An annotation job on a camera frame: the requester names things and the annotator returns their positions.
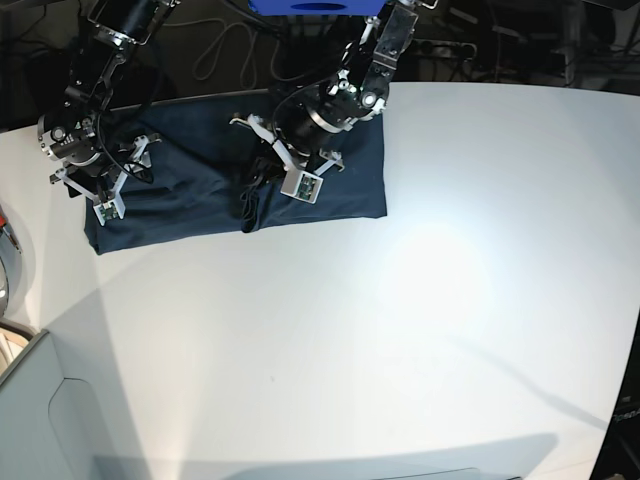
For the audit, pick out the black power strip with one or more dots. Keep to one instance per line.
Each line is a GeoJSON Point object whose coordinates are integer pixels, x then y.
{"type": "Point", "coordinates": [444, 49]}

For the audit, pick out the dark blue T-shirt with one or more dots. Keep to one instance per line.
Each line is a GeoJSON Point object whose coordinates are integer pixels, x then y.
{"type": "Point", "coordinates": [201, 166]}

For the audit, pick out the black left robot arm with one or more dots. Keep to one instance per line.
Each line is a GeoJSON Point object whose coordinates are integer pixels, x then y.
{"type": "Point", "coordinates": [368, 62]}

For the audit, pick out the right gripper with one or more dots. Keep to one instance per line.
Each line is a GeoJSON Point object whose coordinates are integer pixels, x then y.
{"type": "Point", "coordinates": [59, 128]}

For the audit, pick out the blue plastic box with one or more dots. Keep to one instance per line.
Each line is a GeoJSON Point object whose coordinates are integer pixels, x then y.
{"type": "Point", "coordinates": [316, 7]}

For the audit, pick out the chrome round object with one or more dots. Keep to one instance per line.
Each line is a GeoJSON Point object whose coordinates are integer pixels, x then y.
{"type": "Point", "coordinates": [11, 265]}

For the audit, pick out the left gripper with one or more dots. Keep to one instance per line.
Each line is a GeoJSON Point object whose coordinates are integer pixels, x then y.
{"type": "Point", "coordinates": [306, 122]}

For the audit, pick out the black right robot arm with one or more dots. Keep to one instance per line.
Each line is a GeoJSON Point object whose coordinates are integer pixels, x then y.
{"type": "Point", "coordinates": [110, 36]}

